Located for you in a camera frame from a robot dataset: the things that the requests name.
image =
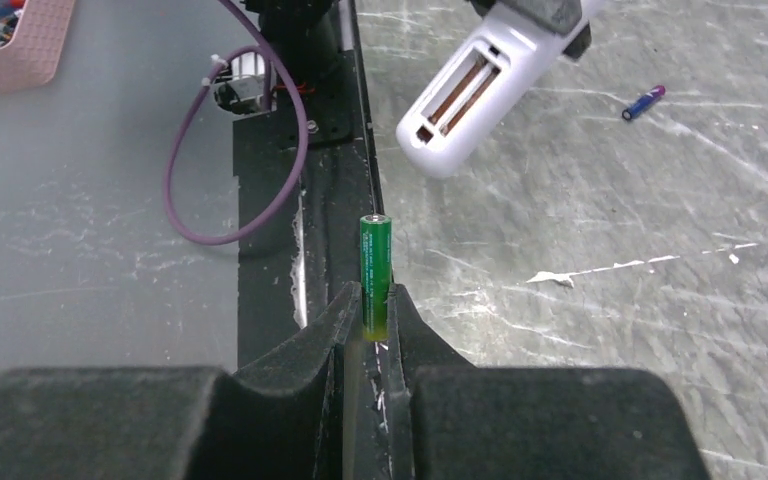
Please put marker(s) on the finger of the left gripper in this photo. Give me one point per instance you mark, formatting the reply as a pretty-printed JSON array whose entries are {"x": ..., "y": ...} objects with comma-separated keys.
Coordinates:
[{"x": 558, "y": 17}]

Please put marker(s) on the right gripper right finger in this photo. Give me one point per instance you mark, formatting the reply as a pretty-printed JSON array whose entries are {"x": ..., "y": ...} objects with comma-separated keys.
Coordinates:
[{"x": 450, "y": 419}]

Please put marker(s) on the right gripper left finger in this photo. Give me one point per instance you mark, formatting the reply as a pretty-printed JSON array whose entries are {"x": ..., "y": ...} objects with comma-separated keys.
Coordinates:
[{"x": 279, "y": 417}]

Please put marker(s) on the white remote control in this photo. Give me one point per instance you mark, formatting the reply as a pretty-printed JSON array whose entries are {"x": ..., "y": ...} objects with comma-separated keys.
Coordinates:
[{"x": 479, "y": 84}]

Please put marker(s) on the green AAA battery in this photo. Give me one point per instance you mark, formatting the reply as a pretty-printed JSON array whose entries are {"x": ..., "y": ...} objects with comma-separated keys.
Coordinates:
[{"x": 375, "y": 274}]

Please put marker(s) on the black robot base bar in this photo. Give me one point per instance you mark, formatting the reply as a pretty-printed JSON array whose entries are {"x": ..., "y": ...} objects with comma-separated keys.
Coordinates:
[{"x": 291, "y": 268}]

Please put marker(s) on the blue AAA battery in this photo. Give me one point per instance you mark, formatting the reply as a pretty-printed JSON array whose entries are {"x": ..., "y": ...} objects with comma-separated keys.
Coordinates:
[{"x": 643, "y": 103}]

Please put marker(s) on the pink perforated tray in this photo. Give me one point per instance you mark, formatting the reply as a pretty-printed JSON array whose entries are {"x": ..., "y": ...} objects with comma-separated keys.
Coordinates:
[{"x": 31, "y": 58}]

